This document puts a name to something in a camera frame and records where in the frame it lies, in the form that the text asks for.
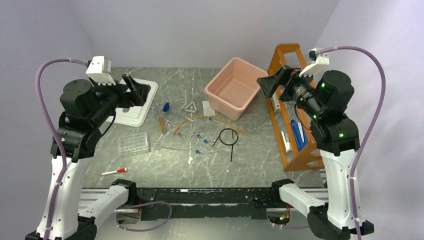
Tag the clear well plate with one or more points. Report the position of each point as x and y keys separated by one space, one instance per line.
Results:
x=134 y=144

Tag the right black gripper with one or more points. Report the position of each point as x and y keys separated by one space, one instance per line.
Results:
x=286 y=76

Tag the white paper packet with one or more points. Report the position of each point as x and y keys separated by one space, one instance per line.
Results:
x=207 y=109

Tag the blue plastic clip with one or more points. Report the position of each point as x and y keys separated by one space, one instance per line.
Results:
x=166 y=107

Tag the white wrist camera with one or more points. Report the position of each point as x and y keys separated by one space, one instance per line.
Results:
x=318 y=62
x=99 y=71

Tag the pink plastic bin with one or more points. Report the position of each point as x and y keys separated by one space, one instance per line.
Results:
x=234 y=87

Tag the yellow rubber tube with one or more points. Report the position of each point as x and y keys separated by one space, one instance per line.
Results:
x=200 y=117

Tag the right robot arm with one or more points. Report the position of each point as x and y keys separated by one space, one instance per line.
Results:
x=337 y=139

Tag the glass stirring rod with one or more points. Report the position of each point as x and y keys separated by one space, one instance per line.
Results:
x=168 y=147

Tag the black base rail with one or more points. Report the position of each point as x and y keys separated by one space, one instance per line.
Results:
x=255 y=203

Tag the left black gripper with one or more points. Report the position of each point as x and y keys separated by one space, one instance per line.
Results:
x=137 y=95

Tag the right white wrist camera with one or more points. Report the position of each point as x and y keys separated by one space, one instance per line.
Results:
x=318 y=62

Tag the white plastic tray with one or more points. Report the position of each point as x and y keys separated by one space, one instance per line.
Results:
x=135 y=116

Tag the small white box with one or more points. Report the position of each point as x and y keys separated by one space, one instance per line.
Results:
x=275 y=103

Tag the blue pen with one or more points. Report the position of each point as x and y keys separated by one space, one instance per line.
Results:
x=298 y=134

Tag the metal crucible tongs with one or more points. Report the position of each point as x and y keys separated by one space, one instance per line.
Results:
x=157 y=110

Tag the black iron ring stand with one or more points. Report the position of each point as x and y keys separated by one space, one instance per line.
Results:
x=227 y=137

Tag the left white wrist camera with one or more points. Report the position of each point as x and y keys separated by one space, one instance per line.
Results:
x=99 y=71

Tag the tan bottle brush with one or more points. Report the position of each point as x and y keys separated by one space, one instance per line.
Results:
x=162 y=126

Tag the orange wooden rack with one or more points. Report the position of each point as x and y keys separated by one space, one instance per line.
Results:
x=293 y=160

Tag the red white marker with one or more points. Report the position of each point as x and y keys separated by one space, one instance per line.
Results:
x=121 y=170

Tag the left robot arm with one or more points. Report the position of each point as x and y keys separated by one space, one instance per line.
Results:
x=87 y=105

